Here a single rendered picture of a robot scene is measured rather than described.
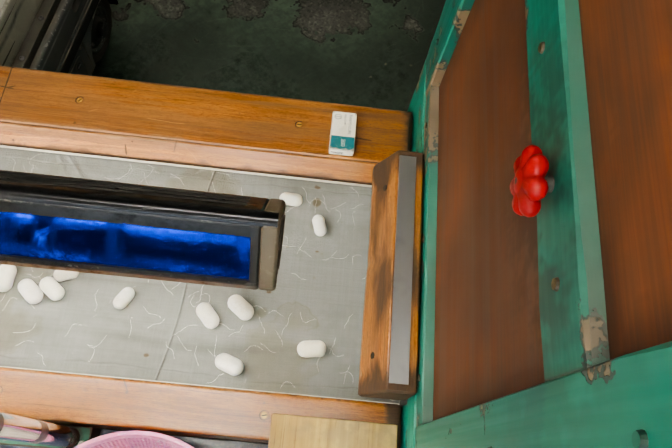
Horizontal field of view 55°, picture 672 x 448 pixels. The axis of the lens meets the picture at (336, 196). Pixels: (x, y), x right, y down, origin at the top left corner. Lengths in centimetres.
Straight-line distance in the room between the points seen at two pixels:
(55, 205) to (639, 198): 40
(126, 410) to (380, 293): 33
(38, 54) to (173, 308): 88
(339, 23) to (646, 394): 180
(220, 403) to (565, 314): 53
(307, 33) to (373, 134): 108
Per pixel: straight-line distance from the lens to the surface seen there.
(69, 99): 100
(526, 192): 38
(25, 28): 161
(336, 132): 91
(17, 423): 70
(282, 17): 202
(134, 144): 95
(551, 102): 42
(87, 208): 52
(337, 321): 86
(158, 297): 88
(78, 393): 85
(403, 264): 76
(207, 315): 84
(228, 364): 82
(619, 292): 34
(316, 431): 80
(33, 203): 54
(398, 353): 73
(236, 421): 81
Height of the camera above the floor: 157
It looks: 66 degrees down
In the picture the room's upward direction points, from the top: 11 degrees clockwise
